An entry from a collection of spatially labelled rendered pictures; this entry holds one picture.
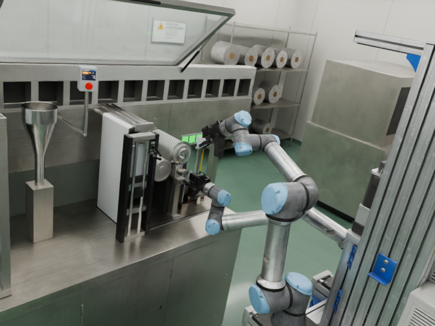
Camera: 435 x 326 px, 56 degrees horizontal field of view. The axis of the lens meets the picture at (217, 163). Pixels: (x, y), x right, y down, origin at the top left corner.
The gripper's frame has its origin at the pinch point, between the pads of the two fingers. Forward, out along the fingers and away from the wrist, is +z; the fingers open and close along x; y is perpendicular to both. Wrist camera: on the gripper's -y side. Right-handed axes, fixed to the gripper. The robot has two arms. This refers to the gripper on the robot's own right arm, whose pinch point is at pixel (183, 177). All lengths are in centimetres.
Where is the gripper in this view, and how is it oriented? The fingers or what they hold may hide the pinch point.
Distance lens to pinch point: 236.3
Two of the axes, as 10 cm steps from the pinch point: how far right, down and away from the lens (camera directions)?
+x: -7.1, 1.5, -6.9
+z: -6.8, -3.7, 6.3
